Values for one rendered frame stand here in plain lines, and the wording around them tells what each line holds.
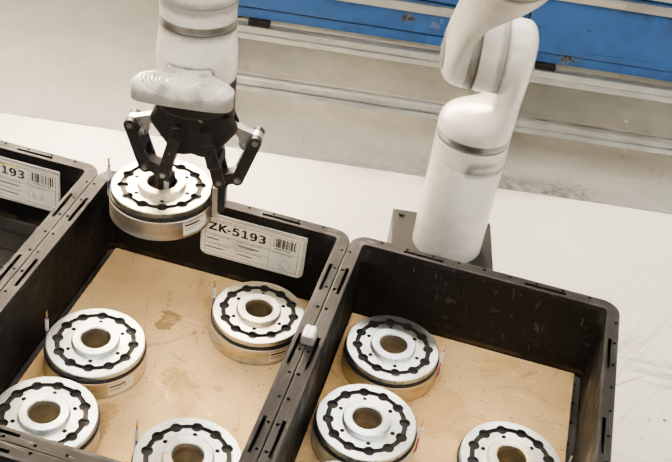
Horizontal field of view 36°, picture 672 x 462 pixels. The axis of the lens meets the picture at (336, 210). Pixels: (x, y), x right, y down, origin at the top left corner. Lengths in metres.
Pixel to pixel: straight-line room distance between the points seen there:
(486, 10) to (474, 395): 0.41
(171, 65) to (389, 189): 0.76
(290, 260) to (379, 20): 1.79
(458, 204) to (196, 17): 0.50
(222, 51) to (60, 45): 2.50
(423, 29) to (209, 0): 2.04
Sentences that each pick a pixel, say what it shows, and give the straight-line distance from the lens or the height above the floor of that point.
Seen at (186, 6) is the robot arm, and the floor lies 1.23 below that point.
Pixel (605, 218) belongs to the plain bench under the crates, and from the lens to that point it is 1.72.
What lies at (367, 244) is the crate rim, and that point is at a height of 0.93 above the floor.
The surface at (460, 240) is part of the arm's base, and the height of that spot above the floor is 0.84.
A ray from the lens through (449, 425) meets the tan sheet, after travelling 1.12.
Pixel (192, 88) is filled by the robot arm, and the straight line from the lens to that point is 0.92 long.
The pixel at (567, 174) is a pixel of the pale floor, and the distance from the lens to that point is 3.14.
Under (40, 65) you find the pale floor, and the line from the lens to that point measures 3.33.
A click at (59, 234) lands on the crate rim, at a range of 1.14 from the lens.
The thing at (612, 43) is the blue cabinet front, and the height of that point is 0.41.
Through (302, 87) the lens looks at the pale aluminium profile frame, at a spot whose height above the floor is 0.14.
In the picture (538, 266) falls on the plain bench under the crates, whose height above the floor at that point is 0.70.
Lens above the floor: 1.64
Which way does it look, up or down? 36 degrees down
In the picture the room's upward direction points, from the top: 9 degrees clockwise
